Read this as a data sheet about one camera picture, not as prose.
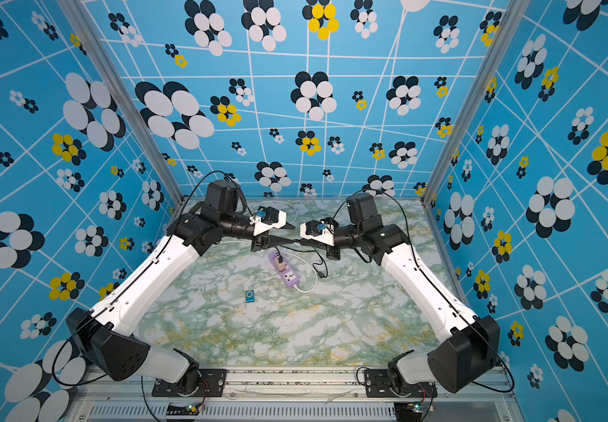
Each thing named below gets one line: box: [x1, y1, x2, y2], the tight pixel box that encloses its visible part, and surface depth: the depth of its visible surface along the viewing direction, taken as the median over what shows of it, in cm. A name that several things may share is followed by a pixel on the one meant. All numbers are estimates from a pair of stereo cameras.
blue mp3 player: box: [245, 290, 256, 304], surface depth 92 cm
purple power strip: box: [267, 250, 300, 290], surface depth 95 cm
